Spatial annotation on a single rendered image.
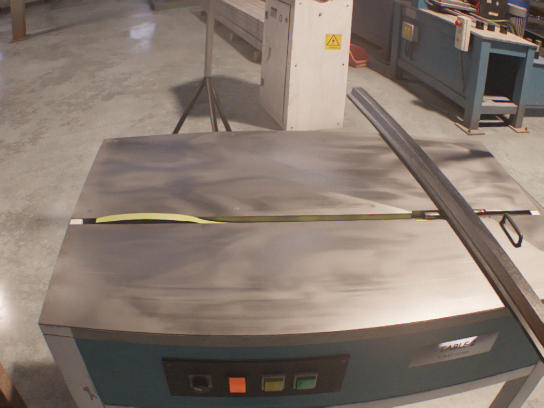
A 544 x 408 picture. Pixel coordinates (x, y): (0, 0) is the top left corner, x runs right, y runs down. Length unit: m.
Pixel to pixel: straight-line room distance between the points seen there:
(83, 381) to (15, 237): 1.53
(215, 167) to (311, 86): 1.87
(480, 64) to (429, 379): 2.65
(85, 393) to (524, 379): 0.82
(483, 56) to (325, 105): 1.16
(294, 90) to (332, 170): 1.82
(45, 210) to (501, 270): 2.01
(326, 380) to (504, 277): 0.31
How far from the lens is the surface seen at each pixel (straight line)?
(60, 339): 0.68
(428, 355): 0.74
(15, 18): 7.07
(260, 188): 0.88
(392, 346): 0.69
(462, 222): 0.86
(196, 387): 0.68
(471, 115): 3.34
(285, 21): 2.71
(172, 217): 0.80
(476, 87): 3.28
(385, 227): 0.82
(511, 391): 1.05
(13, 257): 2.10
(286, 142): 1.04
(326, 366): 0.68
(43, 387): 1.56
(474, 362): 0.82
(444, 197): 0.91
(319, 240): 0.77
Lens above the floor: 1.19
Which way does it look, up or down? 33 degrees down
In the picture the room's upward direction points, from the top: 4 degrees clockwise
